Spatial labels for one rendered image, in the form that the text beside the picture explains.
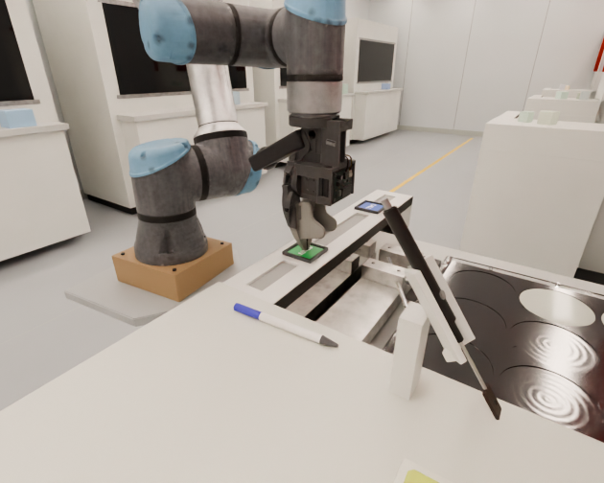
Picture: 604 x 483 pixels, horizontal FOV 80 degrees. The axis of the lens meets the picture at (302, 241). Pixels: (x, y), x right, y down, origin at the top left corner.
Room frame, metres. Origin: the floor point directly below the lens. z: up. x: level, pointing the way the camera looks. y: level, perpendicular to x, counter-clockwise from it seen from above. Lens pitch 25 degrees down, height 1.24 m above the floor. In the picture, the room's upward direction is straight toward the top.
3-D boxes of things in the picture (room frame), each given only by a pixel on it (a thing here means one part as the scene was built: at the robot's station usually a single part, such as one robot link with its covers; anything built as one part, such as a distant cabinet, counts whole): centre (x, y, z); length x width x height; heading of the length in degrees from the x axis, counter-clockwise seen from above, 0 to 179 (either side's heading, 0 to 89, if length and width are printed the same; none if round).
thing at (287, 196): (0.52, 0.01, 1.06); 0.05 x 0.02 x 0.09; 146
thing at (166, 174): (0.72, 0.27, 1.05); 0.13 x 0.12 x 0.14; 125
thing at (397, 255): (0.65, -0.20, 0.89); 0.08 x 0.03 x 0.03; 56
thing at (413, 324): (0.24, -0.11, 1.03); 0.06 x 0.04 x 0.13; 56
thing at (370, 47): (7.69, -1.16, 1.00); 1.80 x 1.08 x 2.00; 146
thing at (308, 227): (0.51, -0.01, 1.01); 0.06 x 0.03 x 0.09; 56
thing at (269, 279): (0.64, -0.08, 0.89); 0.55 x 0.09 x 0.14; 146
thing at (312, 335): (0.34, 0.02, 0.97); 0.14 x 0.01 x 0.01; 60
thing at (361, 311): (0.52, -0.11, 0.87); 0.36 x 0.08 x 0.03; 146
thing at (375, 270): (0.58, -0.15, 0.89); 0.08 x 0.03 x 0.03; 56
